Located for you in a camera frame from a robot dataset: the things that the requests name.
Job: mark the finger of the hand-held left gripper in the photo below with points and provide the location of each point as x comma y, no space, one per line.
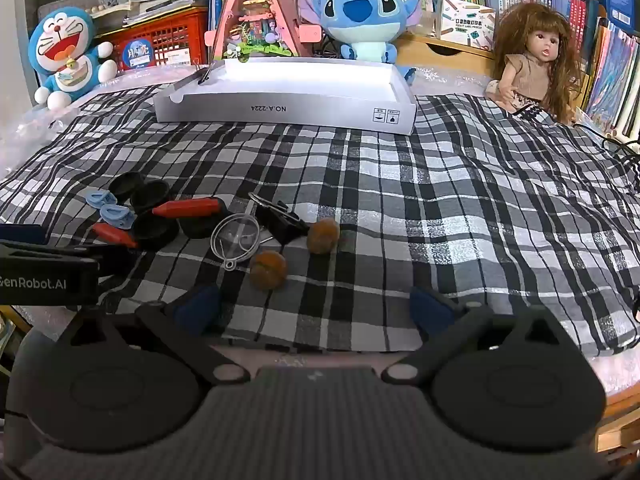
60,253
20,234

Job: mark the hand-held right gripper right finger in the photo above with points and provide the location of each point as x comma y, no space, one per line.
430,306

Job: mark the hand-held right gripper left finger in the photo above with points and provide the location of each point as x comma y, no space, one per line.
197,306

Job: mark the red clip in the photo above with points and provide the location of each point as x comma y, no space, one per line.
115,234

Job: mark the small blue plastic clip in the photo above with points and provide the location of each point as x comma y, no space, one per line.
97,198
118,213

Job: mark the black round cap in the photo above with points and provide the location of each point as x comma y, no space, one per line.
150,195
125,185
156,234
200,227

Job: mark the brown walnut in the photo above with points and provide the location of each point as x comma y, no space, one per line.
268,270
323,236

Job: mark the large black binder clip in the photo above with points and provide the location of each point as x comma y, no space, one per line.
280,222

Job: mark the white cardboard box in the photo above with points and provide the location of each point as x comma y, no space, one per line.
300,105

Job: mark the blue cat plush toy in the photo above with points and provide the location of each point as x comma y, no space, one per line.
65,55

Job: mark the small black binder clip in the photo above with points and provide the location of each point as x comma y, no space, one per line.
206,76

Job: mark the red plastic crate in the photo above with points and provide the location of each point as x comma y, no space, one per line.
170,40

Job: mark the wooden drawer box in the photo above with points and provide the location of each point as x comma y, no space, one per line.
440,57

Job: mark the long-haired baby doll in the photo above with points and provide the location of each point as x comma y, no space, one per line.
542,55

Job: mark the white label printer box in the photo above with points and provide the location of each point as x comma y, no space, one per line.
465,22

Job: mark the row of thin picture books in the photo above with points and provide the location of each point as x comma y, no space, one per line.
617,80

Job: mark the pink triangular house model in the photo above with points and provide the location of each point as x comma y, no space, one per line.
255,15

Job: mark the blue alien plush toy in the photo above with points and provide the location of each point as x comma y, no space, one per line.
360,15

